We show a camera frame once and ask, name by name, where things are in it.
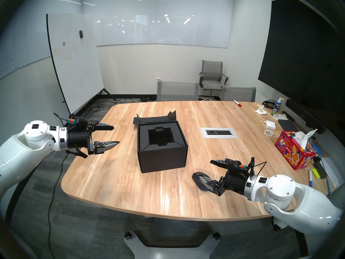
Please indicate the black video bar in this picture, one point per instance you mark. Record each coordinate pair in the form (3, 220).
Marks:
(304, 115)

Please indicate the black Logitech computer mouse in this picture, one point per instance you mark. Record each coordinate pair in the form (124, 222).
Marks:
(196, 176)

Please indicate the black keyboard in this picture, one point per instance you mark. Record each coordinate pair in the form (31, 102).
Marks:
(287, 125)

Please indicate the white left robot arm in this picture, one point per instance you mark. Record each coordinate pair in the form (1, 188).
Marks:
(24, 150)

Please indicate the white power adapter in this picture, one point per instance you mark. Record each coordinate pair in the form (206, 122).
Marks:
(270, 125)

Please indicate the wide glass wall whiteboard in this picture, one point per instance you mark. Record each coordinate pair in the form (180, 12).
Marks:
(161, 31)

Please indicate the Expo cleaner spray bottle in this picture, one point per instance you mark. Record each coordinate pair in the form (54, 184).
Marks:
(276, 108)

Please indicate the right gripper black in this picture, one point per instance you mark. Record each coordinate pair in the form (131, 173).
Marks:
(234, 181)

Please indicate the glass wall whiteboard with scribbles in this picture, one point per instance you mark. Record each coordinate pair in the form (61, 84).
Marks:
(21, 45)

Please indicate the large black wall television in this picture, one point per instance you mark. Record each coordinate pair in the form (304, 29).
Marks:
(302, 58)

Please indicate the white tissue sheet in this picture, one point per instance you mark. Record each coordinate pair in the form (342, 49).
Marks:
(303, 138)

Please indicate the flat white paper towel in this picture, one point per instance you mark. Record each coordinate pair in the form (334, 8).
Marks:
(280, 116)

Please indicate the blue whiteboard marker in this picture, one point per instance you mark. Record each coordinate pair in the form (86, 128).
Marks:
(310, 179)

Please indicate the crumpled white tissue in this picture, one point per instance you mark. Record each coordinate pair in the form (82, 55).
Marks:
(261, 110)

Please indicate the black cardboard box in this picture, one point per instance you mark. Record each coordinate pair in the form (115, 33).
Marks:
(161, 158)

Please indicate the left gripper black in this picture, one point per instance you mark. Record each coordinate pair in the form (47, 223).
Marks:
(78, 139)

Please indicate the black whiteboard eraser block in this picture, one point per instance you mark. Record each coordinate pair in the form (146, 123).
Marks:
(320, 168)

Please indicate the mobile whiteboard on black stand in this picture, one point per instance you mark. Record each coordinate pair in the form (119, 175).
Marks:
(72, 58)

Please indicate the colourful Kleenex tissue box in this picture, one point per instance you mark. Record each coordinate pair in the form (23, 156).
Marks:
(292, 153)

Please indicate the blue flat packet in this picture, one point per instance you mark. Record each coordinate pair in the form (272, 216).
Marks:
(316, 149)

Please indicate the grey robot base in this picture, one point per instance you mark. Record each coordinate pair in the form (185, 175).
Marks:
(167, 251)

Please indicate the grey plain mesh chair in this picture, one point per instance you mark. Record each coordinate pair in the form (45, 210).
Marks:
(238, 94)

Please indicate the grey ribbed mesh chair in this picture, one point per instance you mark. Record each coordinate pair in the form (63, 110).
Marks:
(178, 91)

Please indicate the silver table power outlet panel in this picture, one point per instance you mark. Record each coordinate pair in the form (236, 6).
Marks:
(218, 132)

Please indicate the yellow sticky note pad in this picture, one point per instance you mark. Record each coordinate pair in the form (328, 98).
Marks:
(316, 173)

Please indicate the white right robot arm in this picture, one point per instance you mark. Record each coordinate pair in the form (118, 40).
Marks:
(296, 204)

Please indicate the grey office chair with armrests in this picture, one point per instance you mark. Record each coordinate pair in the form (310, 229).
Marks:
(211, 75)

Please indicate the red whiteboard marker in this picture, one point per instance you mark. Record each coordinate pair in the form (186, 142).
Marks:
(237, 103)

